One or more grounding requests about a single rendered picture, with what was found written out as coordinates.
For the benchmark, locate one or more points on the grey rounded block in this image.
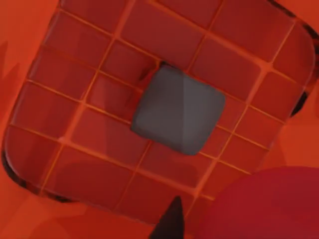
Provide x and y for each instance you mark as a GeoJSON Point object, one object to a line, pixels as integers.
{"type": "Point", "coordinates": [178, 109]}

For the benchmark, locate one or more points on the dark red round object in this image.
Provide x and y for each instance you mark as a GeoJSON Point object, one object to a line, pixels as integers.
{"type": "Point", "coordinates": [264, 206]}

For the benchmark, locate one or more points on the red gridded basket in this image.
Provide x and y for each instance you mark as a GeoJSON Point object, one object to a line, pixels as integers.
{"type": "Point", "coordinates": [99, 99]}

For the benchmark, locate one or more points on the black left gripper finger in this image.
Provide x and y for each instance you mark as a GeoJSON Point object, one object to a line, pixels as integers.
{"type": "Point", "coordinates": [172, 224]}

